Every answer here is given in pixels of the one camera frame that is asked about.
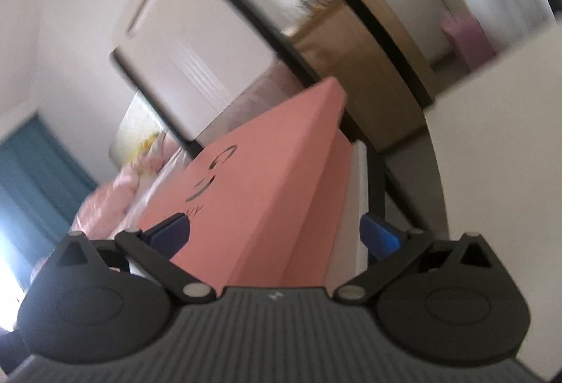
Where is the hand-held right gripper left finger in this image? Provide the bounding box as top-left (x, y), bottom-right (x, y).
top-left (55, 213), bottom-right (216, 304)

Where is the cream quilted headboard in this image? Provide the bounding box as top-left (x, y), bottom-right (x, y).
top-left (107, 91), bottom-right (168, 168)

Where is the white desktop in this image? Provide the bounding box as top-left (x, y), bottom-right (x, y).
top-left (424, 26), bottom-right (562, 370)

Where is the pink container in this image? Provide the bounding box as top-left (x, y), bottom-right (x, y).
top-left (441, 9), bottom-right (497, 72)

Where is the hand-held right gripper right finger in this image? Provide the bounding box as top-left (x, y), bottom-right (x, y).
top-left (334, 213), bottom-right (493, 301)

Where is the blue curtain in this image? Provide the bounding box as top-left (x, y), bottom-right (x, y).
top-left (0, 113), bottom-right (99, 278)

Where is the pink cardboard box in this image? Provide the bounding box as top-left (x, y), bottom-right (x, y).
top-left (281, 130), bottom-right (370, 291)

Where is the yellow plush toy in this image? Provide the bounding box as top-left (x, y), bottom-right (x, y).
top-left (136, 132), bottom-right (161, 156)

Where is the salmon pink box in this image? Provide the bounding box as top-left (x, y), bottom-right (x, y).
top-left (136, 77), bottom-right (347, 288)

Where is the wooden nightstand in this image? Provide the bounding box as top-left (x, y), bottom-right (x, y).
top-left (281, 0), bottom-right (433, 155)

